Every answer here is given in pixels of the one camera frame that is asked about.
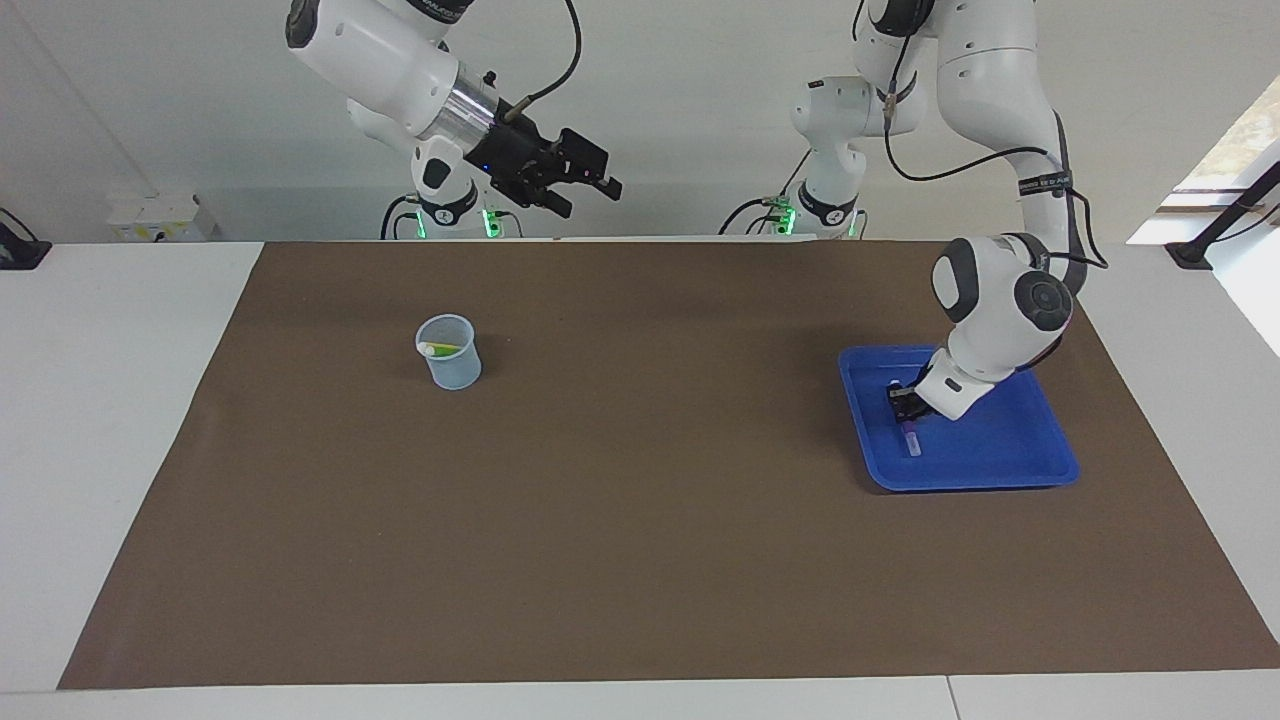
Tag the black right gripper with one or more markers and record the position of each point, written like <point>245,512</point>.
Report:
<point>522,160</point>

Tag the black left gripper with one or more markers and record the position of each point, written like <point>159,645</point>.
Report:
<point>920,385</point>

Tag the purple highlighter pen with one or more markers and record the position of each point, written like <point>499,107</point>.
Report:
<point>912,440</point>

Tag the green highlighter pen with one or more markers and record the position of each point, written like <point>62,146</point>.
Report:
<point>445,349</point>

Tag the blue plastic tray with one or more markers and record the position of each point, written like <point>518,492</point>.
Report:
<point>1000,460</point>

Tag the translucent plastic cup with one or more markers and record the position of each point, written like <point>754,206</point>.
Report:
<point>450,372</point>

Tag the brown table mat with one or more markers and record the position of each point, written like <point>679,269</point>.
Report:
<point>640,550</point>

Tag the black angled stand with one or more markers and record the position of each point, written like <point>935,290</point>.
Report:
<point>1225,215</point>

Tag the bright window with frame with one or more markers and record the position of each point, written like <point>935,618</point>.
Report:
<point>1240,140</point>

